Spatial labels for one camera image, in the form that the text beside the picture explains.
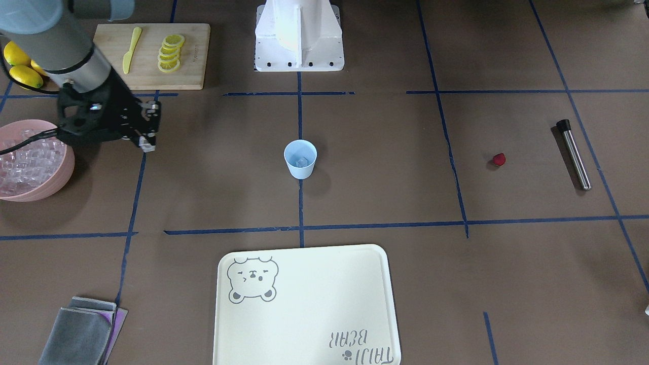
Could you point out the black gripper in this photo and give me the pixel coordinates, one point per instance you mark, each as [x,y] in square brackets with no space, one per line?
[120,100]

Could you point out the light blue plastic cup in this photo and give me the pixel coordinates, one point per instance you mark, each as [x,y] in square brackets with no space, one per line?
[300,156]

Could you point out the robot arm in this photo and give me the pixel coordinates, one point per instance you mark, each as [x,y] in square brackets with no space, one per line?
[48,31]

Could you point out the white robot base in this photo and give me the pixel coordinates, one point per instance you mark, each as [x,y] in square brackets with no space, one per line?
[298,36]

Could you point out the clear ice cube pile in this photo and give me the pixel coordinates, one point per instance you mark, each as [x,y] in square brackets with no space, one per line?
[29,161]

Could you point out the lemon slices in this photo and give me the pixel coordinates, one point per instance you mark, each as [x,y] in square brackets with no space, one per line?
[170,51]

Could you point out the wooden cutting board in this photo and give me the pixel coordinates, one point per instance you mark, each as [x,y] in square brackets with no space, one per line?
[114,41]

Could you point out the yellow plastic knife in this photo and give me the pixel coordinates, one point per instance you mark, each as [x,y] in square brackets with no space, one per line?
[127,57]

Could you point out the pink bowl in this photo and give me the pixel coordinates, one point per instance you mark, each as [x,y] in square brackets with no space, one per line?
[53,185]

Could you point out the whole lemon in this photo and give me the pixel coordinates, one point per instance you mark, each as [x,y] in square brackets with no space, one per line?
[37,68]
[26,76]
[14,55]

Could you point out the purple cloth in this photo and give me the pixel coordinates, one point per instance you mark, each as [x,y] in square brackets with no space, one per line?
[118,319]

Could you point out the grey cloth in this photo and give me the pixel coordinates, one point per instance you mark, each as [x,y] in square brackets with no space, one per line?
[81,333]

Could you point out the cream bear tray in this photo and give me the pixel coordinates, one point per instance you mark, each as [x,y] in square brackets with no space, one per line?
[318,305]

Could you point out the red strawberry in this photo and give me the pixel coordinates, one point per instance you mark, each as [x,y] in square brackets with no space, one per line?
[499,160]

